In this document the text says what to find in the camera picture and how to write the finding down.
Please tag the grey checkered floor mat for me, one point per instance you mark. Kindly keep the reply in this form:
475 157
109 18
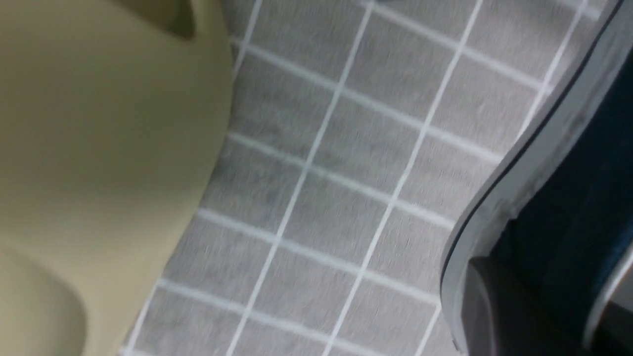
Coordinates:
359 132

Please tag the navy canvas shoe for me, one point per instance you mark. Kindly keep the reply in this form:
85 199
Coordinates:
557 212

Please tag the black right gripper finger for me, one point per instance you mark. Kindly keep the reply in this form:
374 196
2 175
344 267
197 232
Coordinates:
500 318

